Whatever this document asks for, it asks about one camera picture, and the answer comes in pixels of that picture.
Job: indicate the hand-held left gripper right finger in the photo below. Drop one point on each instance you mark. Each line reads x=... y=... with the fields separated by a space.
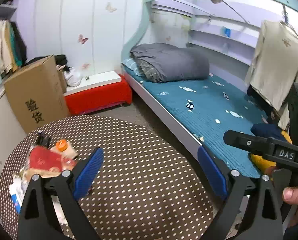
x=211 y=172

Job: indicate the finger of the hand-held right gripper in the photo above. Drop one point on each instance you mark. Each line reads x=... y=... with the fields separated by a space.
x=249 y=143
x=289 y=178

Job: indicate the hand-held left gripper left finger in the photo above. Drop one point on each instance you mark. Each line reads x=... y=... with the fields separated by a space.
x=89 y=170

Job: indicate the red packet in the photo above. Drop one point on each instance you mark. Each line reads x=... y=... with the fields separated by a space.
x=46 y=161

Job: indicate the blue and white packet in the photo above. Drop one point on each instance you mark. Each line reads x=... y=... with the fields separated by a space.
x=17 y=195

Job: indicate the navy cloth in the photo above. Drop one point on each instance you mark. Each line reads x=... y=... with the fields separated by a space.
x=265 y=129

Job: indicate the beige hanging shirt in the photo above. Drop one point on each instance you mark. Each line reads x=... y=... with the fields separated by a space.
x=276 y=67

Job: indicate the small black object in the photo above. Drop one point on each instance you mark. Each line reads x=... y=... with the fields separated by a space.
x=43 y=138

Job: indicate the round table with dotted cloth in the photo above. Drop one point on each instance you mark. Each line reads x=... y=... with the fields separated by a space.
x=144 y=180

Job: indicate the teal candy print bed sheet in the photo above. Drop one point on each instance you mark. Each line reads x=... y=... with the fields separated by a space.
x=201 y=100

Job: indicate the red storage bench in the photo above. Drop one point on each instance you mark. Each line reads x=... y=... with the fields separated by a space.
x=96 y=100

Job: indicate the white plastic bag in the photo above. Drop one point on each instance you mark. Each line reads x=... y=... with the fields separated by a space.
x=72 y=77

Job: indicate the white cabinet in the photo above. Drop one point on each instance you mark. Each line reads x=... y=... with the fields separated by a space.
x=1 y=135

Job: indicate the large cardboard box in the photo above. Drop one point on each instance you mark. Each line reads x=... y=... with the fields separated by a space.
x=33 y=92

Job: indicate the pale pink butterfly sticker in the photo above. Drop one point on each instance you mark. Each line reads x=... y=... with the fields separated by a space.
x=86 y=66

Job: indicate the white bed shelf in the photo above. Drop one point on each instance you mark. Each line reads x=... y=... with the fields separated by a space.
x=221 y=42

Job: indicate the folded grey duvet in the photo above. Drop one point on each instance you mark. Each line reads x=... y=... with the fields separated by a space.
x=171 y=62

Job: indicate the striped blue pillow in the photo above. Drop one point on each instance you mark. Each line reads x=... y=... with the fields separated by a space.
x=130 y=65

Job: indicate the black bag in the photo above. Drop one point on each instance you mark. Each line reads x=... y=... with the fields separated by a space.
x=61 y=60

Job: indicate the black hanging garment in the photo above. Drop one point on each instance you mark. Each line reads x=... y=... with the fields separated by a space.
x=21 y=45

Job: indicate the teal hanging garment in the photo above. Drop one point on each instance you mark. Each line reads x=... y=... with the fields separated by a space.
x=15 y=47

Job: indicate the cream hanging garment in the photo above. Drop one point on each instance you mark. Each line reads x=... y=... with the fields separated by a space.
x=3 y=47

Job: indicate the white wardrobe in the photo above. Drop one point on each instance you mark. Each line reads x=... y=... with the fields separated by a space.
x=64 y=17

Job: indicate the cream butterfly sticker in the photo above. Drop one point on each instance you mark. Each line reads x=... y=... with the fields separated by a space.
x=111 y=7

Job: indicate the teal bed frame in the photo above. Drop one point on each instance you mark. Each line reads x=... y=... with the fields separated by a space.
x=144 y=17

